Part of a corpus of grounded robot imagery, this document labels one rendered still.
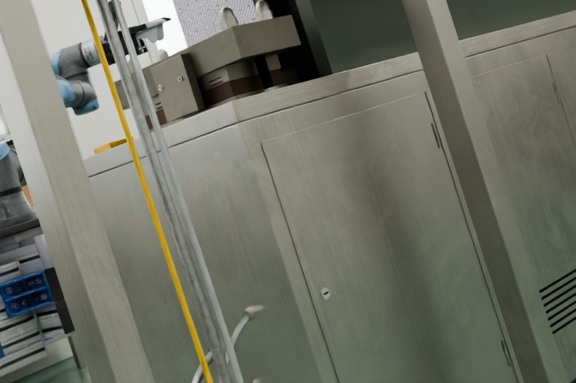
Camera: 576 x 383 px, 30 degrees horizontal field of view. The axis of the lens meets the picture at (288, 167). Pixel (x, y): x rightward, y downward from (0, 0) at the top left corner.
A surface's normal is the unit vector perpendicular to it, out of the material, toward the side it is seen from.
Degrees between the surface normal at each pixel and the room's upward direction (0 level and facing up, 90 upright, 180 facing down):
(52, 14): 90
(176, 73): 90
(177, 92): 90
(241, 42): 90
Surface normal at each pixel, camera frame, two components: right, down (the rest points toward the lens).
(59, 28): 0.66, -0.20
